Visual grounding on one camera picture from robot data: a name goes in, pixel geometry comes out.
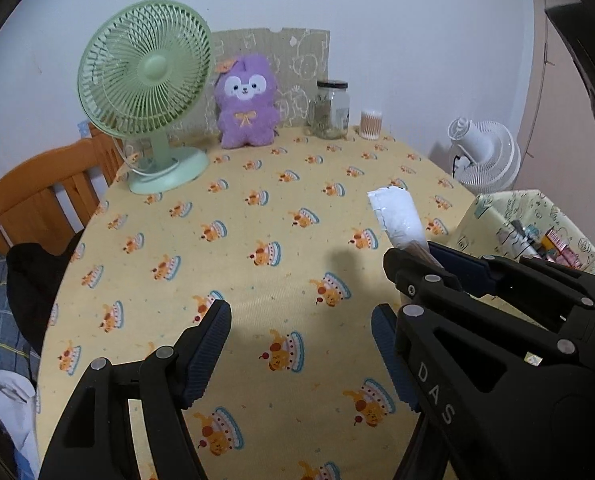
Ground beige patterned board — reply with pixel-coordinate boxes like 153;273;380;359
170;27;332;148

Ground cotton swab box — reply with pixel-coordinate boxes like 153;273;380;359
360;108;383;140

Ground purple plush toy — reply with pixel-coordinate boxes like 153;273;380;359
214;56;282;150

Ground black garment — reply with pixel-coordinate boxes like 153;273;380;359
6;242;86;356

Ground yellow printed tablecloth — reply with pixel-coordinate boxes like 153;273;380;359
35;127;483;480

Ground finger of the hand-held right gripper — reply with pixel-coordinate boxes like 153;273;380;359
427;241;595;312
383;246;578;357

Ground dark object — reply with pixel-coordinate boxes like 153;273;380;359
545;2;595;176

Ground pinkish door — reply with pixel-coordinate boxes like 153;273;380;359
517;0;595;281

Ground wooden bed headboard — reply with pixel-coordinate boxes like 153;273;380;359
0;120;128;261

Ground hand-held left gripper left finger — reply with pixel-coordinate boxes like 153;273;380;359
38;299;233;480

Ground yellow printed storage bin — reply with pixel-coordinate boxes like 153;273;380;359
450;190;595;276

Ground white floor fan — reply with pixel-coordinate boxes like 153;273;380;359
446;116;522;193

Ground green desk fan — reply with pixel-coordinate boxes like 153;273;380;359
76;0;217;196

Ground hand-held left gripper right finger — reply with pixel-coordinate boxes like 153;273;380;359
371;304;421;413

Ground glass jar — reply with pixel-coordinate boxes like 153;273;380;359
306;80;351;140

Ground white and beige cloth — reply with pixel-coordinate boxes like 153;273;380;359
367;186;431;258

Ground white fan cord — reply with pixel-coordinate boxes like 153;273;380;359
120;142;176;181

